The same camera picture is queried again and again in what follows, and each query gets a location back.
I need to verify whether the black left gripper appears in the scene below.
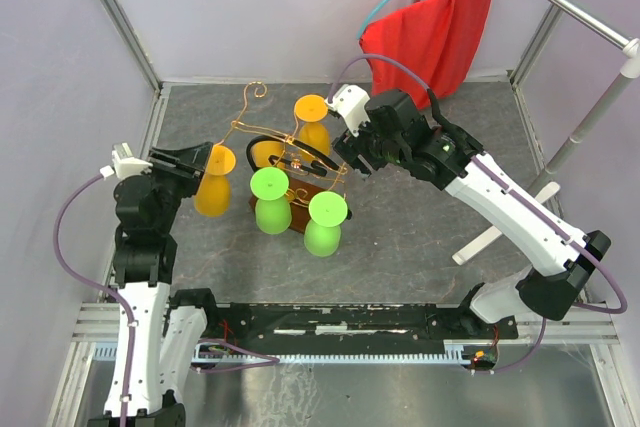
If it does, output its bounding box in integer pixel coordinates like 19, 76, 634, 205
143, 141, 213, 232

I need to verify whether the orange plastic goblet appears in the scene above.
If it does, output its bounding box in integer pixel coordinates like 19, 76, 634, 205
194, 143, 236, 217
251, 140, 284, 168
294, 94, 330, 155

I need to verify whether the gold wire wine glass rack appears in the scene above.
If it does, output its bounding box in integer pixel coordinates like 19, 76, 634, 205
219, 81, 346, 234

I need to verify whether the green plastic goblet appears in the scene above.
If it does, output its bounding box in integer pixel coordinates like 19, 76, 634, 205
304, 191, 348, 257
250, 167, 292, 235

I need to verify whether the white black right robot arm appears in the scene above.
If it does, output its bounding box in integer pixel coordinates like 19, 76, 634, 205
325, 85, 611, 338

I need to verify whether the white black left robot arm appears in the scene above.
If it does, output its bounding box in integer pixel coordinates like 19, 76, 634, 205
88, 142, 221, 426

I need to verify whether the red cloth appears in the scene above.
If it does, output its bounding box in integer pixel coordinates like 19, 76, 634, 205
360, 0, 492, 99

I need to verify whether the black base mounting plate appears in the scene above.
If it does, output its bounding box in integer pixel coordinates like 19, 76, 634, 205
202, 303, 518, 355

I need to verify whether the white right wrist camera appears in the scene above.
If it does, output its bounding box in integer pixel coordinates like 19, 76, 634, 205
325, 84, 370, 137

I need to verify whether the white cable duct rail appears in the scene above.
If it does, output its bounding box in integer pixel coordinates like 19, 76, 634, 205
94, 339, 501, 363

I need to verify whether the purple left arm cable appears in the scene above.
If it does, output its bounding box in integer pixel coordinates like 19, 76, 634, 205
52, 171, 281, 427

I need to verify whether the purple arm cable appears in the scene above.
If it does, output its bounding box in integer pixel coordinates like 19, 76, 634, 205
52, 171, 281, 427
327, 53, 629, 378

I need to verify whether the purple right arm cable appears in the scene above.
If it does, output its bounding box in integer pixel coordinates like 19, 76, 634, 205
327, 53, 629, 378

